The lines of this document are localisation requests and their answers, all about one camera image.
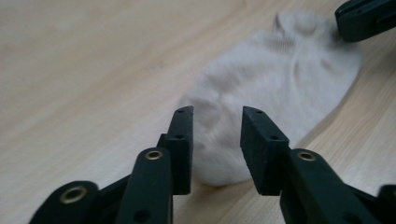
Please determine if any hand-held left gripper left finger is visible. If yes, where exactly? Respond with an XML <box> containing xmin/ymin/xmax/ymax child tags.
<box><xmin>156</xmin><ymin>105</ymin><xmax>195</xmax><ymax>196</ymax></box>

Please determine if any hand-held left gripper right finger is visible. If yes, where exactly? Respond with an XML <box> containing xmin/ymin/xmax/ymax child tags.
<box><xmin>239</xmin><ymin>105</ymin><xmax>292</xmax><ymax>197</ymax></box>

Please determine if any beige ankle sock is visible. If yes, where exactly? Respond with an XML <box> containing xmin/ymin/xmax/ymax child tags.
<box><xmin>177</xmin><ymin>10</ymin><xmax>363</xmax><ymax>188</ymax></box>

